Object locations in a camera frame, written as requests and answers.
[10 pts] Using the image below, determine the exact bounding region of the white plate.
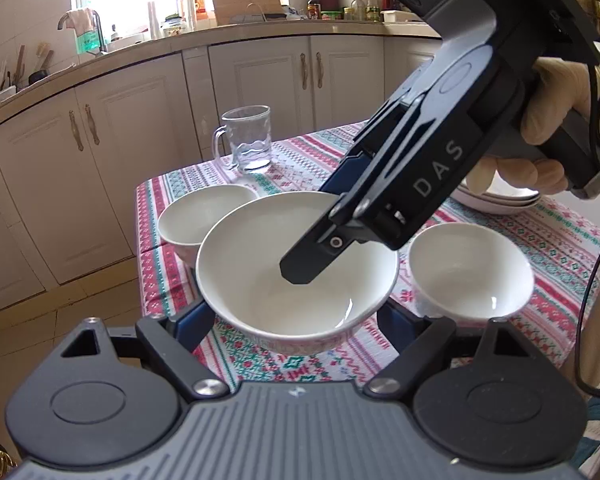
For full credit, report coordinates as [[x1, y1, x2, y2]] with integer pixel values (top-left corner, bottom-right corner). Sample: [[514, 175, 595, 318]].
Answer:
[[460, 184, 541, 201]]

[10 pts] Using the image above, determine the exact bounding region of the patterned tablecloth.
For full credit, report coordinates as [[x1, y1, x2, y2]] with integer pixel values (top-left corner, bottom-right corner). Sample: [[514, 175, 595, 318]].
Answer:
[[135, 120, 600, 401]]

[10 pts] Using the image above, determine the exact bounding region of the stack of white plates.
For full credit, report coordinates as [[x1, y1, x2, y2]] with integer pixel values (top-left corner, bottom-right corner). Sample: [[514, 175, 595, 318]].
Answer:
[[454, 191, 542, 209]]

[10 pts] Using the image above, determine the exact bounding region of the beige kitchen countertop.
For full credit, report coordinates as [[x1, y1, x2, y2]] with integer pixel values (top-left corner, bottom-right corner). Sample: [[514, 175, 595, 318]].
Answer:
[[0, 20, 441, 133]]

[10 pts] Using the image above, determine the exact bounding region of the white utensil holder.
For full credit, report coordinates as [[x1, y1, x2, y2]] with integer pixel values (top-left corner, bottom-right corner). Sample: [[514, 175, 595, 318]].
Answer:
[[0, 72, 18, 113]]

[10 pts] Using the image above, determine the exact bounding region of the white plastic container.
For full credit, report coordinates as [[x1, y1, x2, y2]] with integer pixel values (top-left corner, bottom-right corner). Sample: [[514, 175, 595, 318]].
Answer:
[[382, 9, 426, 24]]

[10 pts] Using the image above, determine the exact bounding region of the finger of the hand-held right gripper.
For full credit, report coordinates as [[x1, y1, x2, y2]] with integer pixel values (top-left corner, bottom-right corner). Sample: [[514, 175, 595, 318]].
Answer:
[[320, 85, 416, 201], [279, 91, 437, 286]]

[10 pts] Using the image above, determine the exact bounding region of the cloth on faucet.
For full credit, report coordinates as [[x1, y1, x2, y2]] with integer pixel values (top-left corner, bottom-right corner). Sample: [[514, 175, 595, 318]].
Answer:
[[62, 8, 96, 31]]

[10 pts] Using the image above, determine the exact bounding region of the clear glass mug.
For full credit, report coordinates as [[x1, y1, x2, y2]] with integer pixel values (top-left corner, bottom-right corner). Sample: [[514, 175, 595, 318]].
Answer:
[[211, 105, 272, 175]]

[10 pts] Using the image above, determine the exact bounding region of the white floral bowl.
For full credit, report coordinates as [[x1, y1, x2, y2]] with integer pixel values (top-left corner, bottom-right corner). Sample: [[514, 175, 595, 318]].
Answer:
[[195, 191, 400, 355], [157, 184, 260, 266]]

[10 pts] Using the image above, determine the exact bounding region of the metal kitchen faucet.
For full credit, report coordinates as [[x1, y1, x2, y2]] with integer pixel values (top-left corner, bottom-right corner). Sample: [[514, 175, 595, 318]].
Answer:
[[57, 9, 108, 56]]

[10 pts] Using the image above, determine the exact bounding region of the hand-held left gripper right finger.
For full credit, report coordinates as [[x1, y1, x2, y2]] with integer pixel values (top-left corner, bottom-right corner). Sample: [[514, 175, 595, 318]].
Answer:
[[362, 297, 523, 403]]

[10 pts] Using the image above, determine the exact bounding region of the plain white bowl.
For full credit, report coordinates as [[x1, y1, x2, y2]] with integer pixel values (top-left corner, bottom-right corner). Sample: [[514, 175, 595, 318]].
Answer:
[[408, 223, 536, 322]]

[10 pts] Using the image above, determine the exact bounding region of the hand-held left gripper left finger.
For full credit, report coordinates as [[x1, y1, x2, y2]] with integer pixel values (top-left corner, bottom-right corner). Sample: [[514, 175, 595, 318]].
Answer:
[[60, 297, 231, 403]]

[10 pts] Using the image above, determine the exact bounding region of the person's right hand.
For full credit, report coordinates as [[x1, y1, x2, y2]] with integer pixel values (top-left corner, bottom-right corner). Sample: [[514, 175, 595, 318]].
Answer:
[[465, 55, 596, 197]]

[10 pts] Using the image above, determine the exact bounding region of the green dish soap bottle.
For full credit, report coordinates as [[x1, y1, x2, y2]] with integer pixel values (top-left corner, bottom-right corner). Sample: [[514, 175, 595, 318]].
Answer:
[[77, 30, 101, 54]]

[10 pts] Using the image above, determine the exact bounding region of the wooden cutting board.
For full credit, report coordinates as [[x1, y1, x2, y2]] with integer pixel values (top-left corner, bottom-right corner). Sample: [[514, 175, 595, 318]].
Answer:
[[210, 0, 283, 26]]

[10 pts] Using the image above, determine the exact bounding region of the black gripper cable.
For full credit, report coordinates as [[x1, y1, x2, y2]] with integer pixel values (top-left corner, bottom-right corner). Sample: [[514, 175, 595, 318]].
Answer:
[[572, 57, 600, 397]]

